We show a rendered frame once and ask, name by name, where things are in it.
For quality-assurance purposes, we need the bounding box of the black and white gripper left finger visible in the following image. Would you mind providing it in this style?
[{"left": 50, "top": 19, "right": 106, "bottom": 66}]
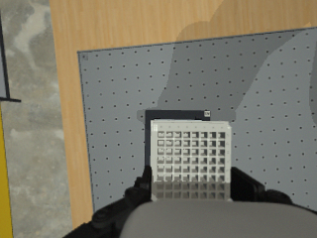
[{"left": 62, "top": 166, "right": 152, "bottom": 238}]

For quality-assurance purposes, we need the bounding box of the white well plate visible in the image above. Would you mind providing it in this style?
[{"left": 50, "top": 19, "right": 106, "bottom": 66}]
[{"left": 151, "top": 120, "right": 232, "bottom": 201}]

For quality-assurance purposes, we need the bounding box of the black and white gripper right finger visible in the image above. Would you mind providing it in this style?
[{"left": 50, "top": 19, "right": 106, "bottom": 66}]
[{"left": 230, "top": 167, "right": 317, "bottom": 215}]

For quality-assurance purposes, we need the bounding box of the grey flat base plate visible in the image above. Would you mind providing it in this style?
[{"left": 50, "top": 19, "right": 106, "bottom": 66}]
[{"left": 77, "top": 26, "right": 317, "bottom": 213}]

